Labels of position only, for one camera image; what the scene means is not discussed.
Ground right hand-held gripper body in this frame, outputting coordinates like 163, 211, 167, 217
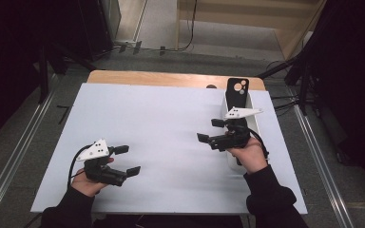
207, 106, 264, 152

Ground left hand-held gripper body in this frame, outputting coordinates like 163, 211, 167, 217
75, 138, 128, 187

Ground white plastic storage box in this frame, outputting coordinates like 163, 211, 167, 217
221, 89, 266, 174

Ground person's left hand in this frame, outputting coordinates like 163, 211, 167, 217
70, 157, 116, 199

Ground person's right hand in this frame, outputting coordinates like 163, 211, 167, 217
226, 136, 269, 176

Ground white table board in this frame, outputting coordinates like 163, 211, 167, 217
30, 83, 308, 216

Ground person's lap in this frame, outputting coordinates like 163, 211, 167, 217
93, 214, 245, 228

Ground wooden table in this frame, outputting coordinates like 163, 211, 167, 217
86, 69, 266, 92

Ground black metal stand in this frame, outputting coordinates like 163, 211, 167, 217
37, 37, 98, 105
256, 47, 318, 117

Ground wooden platform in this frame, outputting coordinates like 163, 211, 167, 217
175, 0, 328, 61

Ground black cabinet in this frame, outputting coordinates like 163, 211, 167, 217
77, 0, 122, 62

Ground black curtain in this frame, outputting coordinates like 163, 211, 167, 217
0, 0, 88, 150
298, 0, 365, 191

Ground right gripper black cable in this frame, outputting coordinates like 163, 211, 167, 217
248, 126, 271, 162

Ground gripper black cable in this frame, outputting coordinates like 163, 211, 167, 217
248, 126, 271, 162
67, 143, 93, 191

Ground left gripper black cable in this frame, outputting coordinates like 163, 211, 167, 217
67, 143, 93, 191

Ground black floor cables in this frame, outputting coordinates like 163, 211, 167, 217
265, 59, 299, 112

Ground black hanging cable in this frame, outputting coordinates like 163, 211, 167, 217
170, 0, 199, 53

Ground metal floor rail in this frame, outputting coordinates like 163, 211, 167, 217
293, 104, 356, 228
0, 74, 60, 228

